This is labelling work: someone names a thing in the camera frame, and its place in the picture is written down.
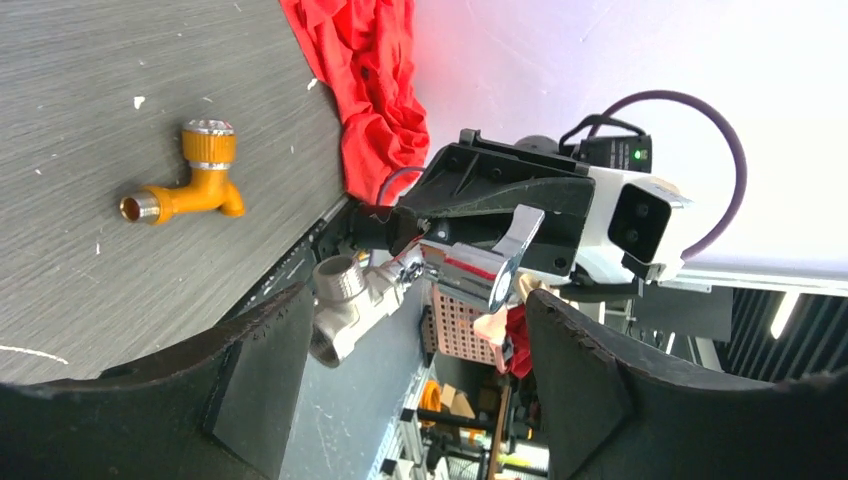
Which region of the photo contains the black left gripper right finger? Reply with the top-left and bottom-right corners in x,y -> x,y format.
525,290 -> 847,479

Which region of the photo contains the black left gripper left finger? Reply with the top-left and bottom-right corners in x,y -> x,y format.
1,283 -> 313,479

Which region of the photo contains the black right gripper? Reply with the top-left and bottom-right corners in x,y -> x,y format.
348,129 -> 595,277

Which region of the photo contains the chrome metal faucet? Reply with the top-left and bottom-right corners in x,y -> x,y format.
309,204 -> 545,368

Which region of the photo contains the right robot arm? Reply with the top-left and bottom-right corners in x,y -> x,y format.
349,129 -> 652,276

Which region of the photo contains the pink perforated basket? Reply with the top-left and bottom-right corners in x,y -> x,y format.
420,285 -> 496,366

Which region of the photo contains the red cloth at right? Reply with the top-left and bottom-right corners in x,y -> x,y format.
280,0 -> 430,205

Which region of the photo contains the orange plastic faucet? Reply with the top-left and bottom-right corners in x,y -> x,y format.
119,119 -> 246,225

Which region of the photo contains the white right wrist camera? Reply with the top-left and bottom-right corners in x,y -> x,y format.
575,167 -> 694,285

